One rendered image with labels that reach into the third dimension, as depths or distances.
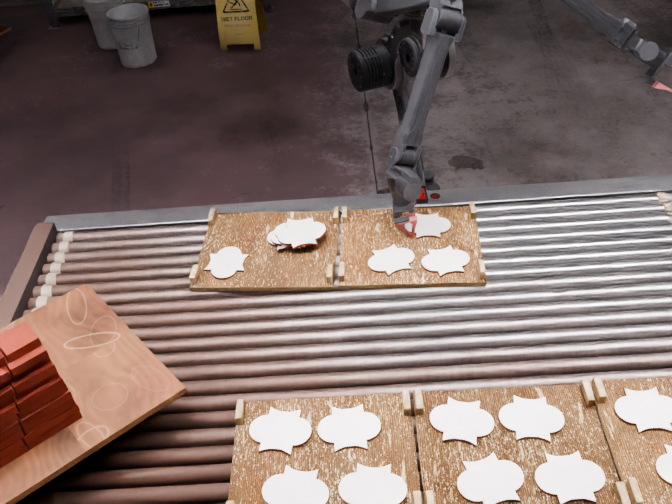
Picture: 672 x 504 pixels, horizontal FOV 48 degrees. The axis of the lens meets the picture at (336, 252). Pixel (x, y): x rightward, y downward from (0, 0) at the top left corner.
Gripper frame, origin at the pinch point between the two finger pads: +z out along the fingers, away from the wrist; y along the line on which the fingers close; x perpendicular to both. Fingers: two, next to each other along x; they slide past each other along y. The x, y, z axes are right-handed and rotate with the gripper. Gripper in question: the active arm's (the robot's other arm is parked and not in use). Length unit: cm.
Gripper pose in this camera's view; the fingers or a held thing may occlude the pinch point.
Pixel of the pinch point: (410, 224)
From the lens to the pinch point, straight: 227.5
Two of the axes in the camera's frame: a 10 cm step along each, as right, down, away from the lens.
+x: -9.5, 1.9, 2.3
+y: 0.6, -6.4, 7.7
